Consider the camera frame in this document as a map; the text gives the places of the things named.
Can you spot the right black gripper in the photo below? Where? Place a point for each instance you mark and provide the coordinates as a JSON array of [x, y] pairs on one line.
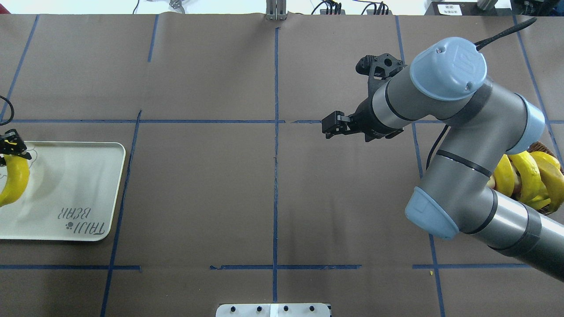
[[366, 118]]

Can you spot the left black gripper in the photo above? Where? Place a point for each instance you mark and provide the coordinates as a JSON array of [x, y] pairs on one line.
[[10, 144]]

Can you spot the yellow banana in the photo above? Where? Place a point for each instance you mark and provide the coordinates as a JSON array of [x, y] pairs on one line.
[[18, 176], [507, 180], [532, 188]]

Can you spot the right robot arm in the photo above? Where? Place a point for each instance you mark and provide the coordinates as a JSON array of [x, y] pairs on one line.
[[449, 81]]

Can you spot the wicker fruit basket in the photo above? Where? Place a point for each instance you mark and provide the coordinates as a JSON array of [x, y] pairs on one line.
[[538, 146]]

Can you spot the white bear tray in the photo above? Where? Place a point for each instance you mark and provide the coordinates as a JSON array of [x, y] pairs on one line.
[[71, 194]]

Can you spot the black label box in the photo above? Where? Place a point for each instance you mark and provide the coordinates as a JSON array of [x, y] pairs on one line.
[[452, 8]]

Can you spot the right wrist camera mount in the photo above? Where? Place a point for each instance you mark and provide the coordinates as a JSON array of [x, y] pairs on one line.
[[379, 70]]

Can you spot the aluminium frame post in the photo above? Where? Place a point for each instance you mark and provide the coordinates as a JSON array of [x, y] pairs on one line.
[[276, 10]]

